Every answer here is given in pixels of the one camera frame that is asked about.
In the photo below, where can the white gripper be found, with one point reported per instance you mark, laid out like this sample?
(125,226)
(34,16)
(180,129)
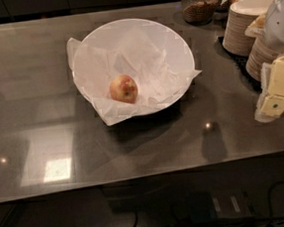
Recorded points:
(279,27)

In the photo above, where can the red yellow apple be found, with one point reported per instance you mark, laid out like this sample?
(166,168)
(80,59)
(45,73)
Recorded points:
(123,88)

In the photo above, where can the front paper bowl stack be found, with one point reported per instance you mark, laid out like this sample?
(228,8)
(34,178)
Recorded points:
(259,54)

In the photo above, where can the white bowl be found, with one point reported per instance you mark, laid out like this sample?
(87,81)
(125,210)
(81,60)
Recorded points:
(135,36)

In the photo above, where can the white tissue paper liner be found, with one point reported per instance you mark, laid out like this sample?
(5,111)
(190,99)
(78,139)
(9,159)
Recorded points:
(144,68)

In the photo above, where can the glass jar of grains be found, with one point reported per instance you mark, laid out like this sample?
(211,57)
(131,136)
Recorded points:
(198,12)

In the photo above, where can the dark box under table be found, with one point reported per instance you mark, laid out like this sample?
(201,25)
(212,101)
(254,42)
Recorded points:
(208,206)

